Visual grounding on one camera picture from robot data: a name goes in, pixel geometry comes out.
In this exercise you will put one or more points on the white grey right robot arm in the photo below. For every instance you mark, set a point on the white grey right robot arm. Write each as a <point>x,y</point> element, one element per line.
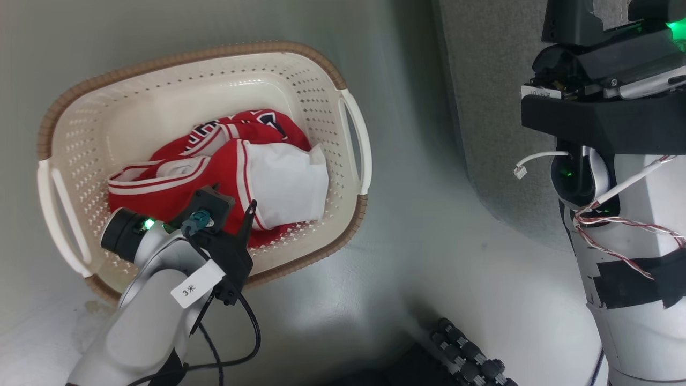
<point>139,321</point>

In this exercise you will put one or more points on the grey carpet mat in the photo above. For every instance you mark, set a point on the grey carpet mat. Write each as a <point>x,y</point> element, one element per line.
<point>493,107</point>

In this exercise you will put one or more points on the white grey robot torso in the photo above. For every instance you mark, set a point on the white grey robot torso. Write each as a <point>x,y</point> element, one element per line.
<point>638,338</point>

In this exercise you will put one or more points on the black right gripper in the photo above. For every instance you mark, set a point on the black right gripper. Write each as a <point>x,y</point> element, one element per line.
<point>230,262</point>

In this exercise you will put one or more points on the black roller wheel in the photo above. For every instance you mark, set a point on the black roller wheel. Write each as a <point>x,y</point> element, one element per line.
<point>469,351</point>

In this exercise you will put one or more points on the black tape strip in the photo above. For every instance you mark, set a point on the black tape strip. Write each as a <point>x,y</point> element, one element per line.
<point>621,284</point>

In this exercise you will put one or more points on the red and white sports garment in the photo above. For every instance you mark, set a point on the red and white sports garment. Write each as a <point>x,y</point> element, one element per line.
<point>214,161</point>

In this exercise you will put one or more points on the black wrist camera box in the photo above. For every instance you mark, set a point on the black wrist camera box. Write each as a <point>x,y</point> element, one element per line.
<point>211,201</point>

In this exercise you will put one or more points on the cream perforated plastic laundry basket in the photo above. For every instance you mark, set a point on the cream perforated plastic laundry basket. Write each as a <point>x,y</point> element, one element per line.
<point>161,91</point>

